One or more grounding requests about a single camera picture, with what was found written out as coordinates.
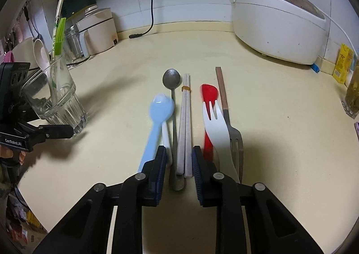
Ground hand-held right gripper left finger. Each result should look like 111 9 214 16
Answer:
32 145 168 254

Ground person's left hand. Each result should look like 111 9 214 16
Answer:
0 146 27 166

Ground white rice cooker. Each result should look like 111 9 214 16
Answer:
230 0 328 65

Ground paper-wrapped chopsticks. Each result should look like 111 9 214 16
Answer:
50 0 67 103

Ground beige speckled chopstick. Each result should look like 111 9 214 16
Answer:
184 74 193 178
176 74 187 178

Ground red plastic spoon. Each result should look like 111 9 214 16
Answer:
200 84 220 163

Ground beige electric pot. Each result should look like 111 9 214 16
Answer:
76 6 119 58

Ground glass cup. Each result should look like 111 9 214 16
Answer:
22 55 88 135

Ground white plastic fork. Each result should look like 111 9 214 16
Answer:
202 100 241 184

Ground metal spoon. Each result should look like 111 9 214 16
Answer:
163 68 187 191

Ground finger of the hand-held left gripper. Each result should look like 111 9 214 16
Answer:
26 124 74 140

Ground metal ladle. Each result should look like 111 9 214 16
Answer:
24 7 43 42

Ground beige speckled rice spoon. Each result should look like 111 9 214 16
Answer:
33 39 53 76

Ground green silicone brush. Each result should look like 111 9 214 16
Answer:
55 18 67 98

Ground yellow carton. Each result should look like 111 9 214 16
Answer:
332 43 355 84

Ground wooden-handled metal fork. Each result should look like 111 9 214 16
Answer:
215 67 244 180

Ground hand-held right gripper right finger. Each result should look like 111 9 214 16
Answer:
191 146 326 254

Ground light blue plastic spoon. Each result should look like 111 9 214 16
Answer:
137 93 175 173

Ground glass tea jar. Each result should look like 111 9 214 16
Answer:
341 61 359 119

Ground glass mug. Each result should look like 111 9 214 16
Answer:
64 25 85 62

